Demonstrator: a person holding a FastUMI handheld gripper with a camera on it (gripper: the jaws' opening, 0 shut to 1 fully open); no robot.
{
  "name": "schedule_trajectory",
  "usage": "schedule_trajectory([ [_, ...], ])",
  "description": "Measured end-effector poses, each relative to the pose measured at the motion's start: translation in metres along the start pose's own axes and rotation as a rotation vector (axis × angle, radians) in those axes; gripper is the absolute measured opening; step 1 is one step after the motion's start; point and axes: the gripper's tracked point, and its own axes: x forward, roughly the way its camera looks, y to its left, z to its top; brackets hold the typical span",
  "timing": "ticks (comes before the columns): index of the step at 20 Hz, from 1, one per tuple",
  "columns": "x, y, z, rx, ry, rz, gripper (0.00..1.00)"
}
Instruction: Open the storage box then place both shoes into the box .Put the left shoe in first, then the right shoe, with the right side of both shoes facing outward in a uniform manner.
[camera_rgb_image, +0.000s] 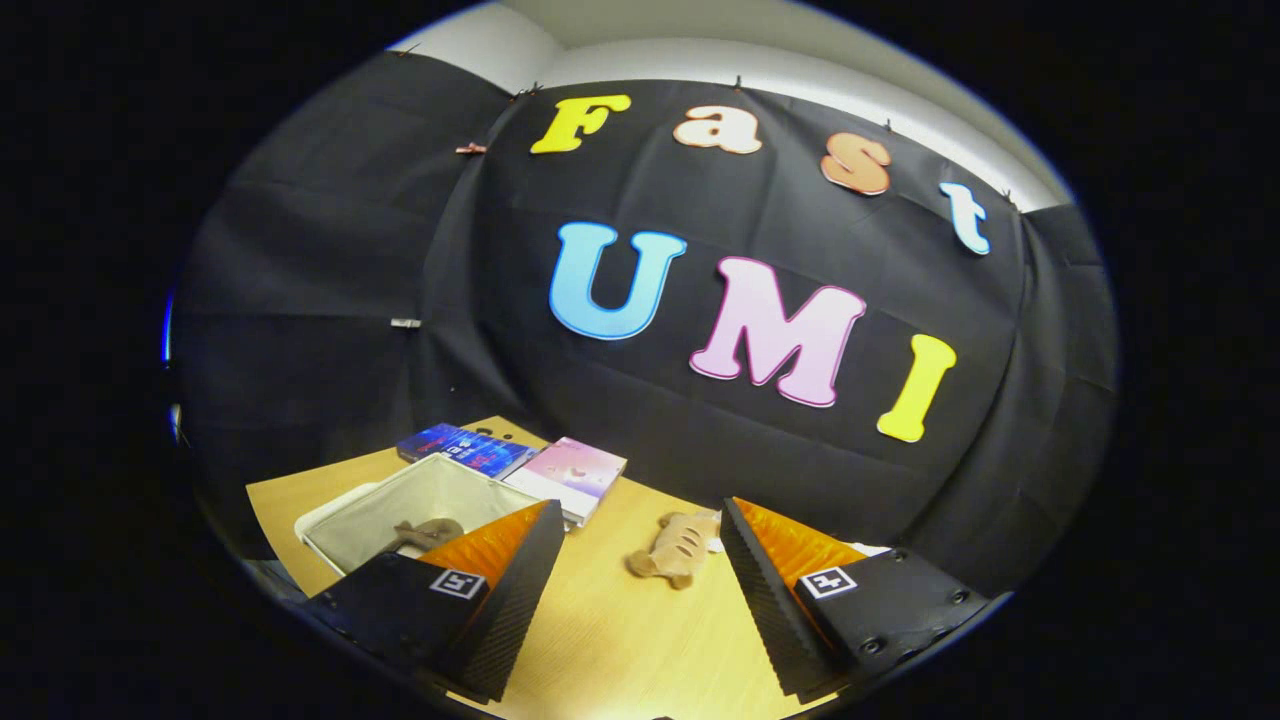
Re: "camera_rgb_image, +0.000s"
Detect pink book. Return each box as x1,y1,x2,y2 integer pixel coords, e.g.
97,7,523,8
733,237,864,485
502,437,629,529

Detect black backdrop cloth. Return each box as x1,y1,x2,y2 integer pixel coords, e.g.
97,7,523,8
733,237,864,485
175,50,1119,601

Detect tan bread plush toy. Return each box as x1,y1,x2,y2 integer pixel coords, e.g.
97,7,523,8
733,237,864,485
627,510,724,591

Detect green fabric storage box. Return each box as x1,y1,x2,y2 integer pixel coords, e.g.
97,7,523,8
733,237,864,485
294,453,547,579

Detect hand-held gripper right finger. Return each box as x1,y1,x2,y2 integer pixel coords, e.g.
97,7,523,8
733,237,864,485
720,497,991,699

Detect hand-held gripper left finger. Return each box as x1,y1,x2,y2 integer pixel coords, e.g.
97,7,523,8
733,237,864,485
300,500,566,704

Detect blue book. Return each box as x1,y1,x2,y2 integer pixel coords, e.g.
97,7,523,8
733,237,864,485
397,422,539,480

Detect brown fuzzy shoe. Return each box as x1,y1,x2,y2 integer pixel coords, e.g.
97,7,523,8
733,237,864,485
384,518,467,555

